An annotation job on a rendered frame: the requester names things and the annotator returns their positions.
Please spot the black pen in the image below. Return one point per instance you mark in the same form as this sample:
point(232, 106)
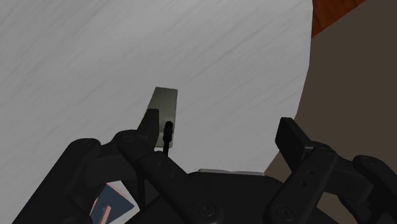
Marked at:
point(167, 133)

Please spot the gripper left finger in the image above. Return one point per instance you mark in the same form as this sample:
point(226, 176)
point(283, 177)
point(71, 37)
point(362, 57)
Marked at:
point(155, 167)

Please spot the white round table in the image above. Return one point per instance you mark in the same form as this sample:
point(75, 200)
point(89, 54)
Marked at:
point(93, 62)

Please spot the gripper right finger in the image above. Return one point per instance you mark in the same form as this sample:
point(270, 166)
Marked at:
point(313, 173)

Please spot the blue and pink book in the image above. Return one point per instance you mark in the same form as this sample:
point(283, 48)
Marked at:
point(116, 201)

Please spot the grey-green flat rectangular box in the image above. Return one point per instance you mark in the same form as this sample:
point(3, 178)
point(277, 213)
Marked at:
point(167, 104)

